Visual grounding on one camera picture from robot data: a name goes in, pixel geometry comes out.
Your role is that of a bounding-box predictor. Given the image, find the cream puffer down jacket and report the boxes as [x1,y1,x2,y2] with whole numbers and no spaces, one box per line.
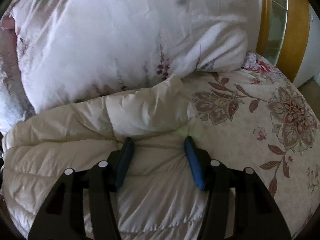
[2,74,208,239]

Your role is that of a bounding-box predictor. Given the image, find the floral bed sheet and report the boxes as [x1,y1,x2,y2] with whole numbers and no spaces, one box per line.
[182,52,319,239]

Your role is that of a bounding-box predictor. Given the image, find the blue lavender print pillow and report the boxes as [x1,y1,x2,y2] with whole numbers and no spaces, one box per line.
[0,29,35,135]

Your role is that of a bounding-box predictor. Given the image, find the pink floral pillow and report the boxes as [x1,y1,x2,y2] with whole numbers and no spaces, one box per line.
[1,0,248,113]

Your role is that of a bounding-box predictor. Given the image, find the wooden headboard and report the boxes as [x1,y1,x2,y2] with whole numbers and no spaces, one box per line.
[256,0,310,82]

